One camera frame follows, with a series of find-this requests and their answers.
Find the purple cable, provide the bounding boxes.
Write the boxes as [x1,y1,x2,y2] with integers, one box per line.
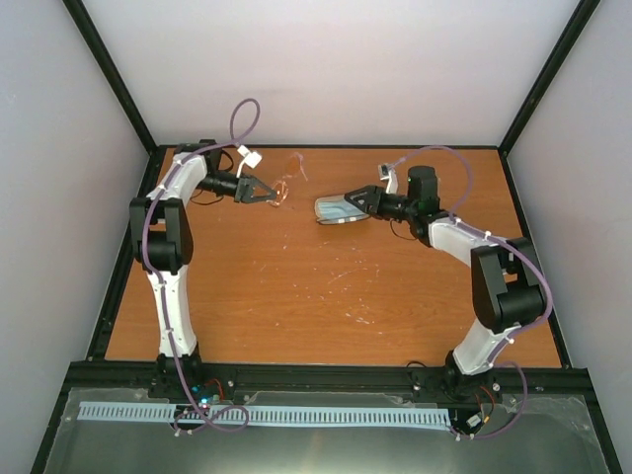
[140,98,262,435]
[392,144,552,440]

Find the light blue cleaning cloth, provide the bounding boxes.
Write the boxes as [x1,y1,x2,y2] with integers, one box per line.
[316,195,364,223]

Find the brown plaid glasses case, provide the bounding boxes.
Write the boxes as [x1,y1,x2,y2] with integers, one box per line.
[313,193,371,226]

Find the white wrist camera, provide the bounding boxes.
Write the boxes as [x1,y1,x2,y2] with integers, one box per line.
[236,145,263,178]
[378,164,399,194]

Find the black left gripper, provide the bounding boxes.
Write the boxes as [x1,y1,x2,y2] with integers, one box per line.
[197,170,276,204]

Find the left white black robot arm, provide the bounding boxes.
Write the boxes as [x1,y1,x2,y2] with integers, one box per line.
[129,143,277,398]

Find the black aluminium frame rail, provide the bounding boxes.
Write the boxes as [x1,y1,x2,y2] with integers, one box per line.
[62,359,595,403]

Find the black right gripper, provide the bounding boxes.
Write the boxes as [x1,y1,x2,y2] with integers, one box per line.
[344,185,416,221]

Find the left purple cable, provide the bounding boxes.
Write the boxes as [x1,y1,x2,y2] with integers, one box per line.
[140,98,262,435]

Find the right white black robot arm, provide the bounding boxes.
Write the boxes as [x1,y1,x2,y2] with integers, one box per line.
[344,166,553,397]

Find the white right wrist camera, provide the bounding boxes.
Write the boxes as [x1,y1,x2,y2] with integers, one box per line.
[378,164,399,194]

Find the orange tinted sunglasses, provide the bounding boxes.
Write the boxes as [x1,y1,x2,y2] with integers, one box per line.
[268,152,309,207]

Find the light blue slotted cable duct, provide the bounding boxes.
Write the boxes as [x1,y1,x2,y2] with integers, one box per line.
[76,401,450,431]

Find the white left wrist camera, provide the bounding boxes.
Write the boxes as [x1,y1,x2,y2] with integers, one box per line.
[236,145,263,178]

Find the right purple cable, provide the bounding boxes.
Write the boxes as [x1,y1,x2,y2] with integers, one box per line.
[392,144,552,440]

